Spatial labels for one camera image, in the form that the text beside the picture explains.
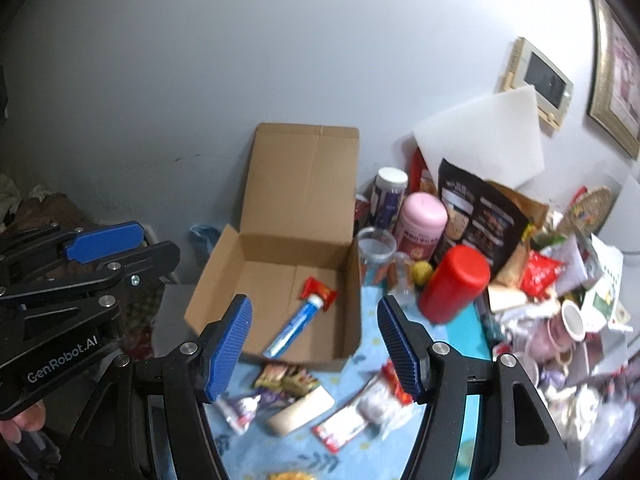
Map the clear glass jar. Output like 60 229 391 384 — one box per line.
357 226 398 286

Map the brown checked cloth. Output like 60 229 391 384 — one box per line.
0 172 201 361

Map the dark printed gift box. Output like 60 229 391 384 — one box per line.
434 158 531 271

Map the small red paper packet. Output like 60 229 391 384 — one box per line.
520 250 568 301

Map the white foam board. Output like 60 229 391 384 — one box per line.
412 85 546 193

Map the small red candy packet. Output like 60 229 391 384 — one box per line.
300 277 337 313

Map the white snack packet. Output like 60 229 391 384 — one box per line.
357 360 416 426

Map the blue plastic bag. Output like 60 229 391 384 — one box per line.
189 224 221 266

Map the gold picture frame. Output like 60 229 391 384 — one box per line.
586 0 640 161

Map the red carton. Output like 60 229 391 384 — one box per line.
407 147 441 196

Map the cardboard box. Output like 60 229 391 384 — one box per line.
184 122 362 372

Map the silver purple snack packet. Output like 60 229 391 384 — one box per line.
215 392 263 436

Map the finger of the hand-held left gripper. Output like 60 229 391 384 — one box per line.
0 241 182 321
0 220 146 281

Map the white-capped dark bottle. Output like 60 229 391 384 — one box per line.
370 166 409 233

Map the round woven fan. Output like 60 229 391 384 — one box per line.
565 185 615 233

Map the blue floral tablecloth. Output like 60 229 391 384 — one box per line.
200 280 501 480

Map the blue white tube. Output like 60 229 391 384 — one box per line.
262 294 323 359

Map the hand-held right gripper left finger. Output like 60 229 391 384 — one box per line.
65 294 253 480

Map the clear plastic bag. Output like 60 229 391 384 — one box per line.
565 390 636 466

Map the pink mug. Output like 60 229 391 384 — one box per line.
545 300 588 361

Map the small gold box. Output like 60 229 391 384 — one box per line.
265 389 336 436

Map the person's left hand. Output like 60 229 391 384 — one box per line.
0 402 48 443

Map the pink canister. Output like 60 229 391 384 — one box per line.
392 192 448 266

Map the red white packet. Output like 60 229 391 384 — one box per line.
312 385 381 456

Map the white green printed carton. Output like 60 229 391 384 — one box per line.
575 235 631 331

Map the small red box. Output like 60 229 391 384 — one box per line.
354 195 373 236

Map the red canister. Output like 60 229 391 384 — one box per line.
419 245 492 326

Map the wall intercom panel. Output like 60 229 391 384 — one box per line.
500 36 575 132

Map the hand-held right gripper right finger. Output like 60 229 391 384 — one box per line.
376 294 576 480

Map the brown red snack packet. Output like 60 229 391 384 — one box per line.
252 362 321 403

